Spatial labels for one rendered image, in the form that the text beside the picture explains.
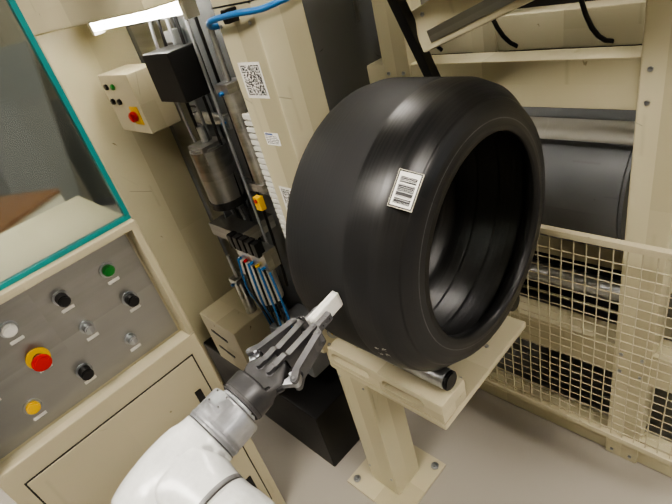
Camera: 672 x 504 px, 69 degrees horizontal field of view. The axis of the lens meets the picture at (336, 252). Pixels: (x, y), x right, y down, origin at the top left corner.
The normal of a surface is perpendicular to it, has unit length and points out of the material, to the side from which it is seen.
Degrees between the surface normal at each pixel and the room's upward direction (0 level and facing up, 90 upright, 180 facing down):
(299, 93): 90
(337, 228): 59
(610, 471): 0
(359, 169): 40
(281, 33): 90
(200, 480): 24
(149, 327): 90
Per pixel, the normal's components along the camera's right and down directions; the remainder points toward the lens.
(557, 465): -0.24, -0.82
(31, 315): 0.70, 0.23
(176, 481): -0.01, -0.54
